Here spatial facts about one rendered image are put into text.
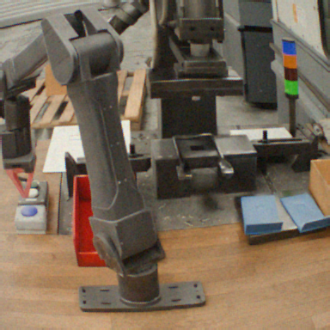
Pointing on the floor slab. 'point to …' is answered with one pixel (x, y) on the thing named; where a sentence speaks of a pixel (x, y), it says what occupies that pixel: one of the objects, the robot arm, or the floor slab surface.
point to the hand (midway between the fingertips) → (24, 193)
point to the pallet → (133, 111)
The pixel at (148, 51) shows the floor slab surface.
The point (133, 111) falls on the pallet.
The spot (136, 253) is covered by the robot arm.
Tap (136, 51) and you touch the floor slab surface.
